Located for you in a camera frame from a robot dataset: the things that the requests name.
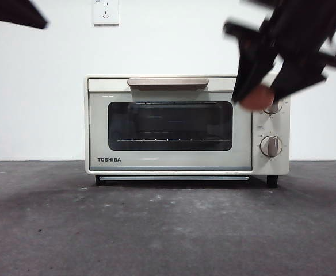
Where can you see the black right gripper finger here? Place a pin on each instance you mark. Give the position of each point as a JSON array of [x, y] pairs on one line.
[[297, 77], [251, 66]]

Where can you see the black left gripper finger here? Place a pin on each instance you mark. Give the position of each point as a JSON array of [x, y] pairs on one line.
[[12, 11]]

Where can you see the brown egg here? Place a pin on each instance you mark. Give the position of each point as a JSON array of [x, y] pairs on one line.
[[258, 97]]

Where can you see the glass-windowed oven door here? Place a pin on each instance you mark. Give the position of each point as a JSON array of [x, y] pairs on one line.
[[171, 158]]

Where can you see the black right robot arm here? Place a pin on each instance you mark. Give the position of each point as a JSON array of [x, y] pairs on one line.
[[300, 23]]

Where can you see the beige temperature knob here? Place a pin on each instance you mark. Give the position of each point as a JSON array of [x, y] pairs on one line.
[[275, 108]]

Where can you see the beige timer knob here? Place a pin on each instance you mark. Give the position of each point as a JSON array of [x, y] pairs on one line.
[[271, 146]]

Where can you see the cream Toshiba toaster oven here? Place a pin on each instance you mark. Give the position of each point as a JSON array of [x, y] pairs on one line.
[[280, 164]]

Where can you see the black oven foot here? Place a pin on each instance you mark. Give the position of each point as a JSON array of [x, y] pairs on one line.
[[97, 180], [272, 181]]

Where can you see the metal crumb tray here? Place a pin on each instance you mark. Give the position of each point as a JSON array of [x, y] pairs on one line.
[[171, 178]]

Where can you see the white wall socket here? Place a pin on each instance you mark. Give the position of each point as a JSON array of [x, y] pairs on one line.
[[106, 13]]

